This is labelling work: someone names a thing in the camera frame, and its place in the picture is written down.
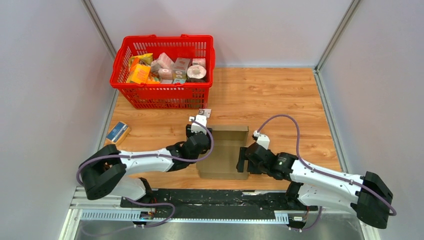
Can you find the brown cardboard paper box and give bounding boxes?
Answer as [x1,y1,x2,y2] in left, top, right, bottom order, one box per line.
[195,125,249,180]

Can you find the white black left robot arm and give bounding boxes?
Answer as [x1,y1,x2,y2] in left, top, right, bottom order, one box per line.
[76,121,215,208]

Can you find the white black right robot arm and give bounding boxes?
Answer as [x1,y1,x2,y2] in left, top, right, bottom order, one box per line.
[237,142,396,229]

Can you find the blue yellow small box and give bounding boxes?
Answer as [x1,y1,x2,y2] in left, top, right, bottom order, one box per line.
[105,121,131,146]

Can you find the orange snack box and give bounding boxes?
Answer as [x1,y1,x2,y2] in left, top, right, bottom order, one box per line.
[126,63,151,85]

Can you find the small clear plastic packet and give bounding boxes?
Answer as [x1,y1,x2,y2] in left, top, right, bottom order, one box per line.
[198,108,212,118]

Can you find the red plastic shopping basket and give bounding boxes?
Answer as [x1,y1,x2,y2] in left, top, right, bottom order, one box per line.
[109,34,215,109]

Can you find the round tape roll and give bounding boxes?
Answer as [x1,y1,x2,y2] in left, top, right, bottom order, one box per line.
[186,65,207,83]

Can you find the pink white carton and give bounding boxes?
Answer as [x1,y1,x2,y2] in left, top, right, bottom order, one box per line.
[156,52,174,70]

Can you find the yellow snack bag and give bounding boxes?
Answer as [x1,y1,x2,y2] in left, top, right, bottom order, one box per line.
[128,53,153,69]

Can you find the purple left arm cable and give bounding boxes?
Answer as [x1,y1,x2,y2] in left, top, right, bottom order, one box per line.
[76,120,215,229]

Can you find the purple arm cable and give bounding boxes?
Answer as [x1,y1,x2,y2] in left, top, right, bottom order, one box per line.
[76,120,215,229]
[256,114,398,232]

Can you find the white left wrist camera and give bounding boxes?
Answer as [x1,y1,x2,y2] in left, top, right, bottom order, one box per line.
[189,115,207,131]

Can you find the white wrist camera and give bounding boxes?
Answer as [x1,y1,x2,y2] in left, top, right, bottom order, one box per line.
[252,130,270,150]
[189,115,207,131]

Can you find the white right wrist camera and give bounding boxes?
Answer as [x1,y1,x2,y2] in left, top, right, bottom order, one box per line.
[252,130,270,150]

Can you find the aluminium frame rail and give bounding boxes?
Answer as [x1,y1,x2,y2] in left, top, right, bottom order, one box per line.
[69,187,369,224]

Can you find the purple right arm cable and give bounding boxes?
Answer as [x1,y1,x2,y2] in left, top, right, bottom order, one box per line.
[256,114,398,232]

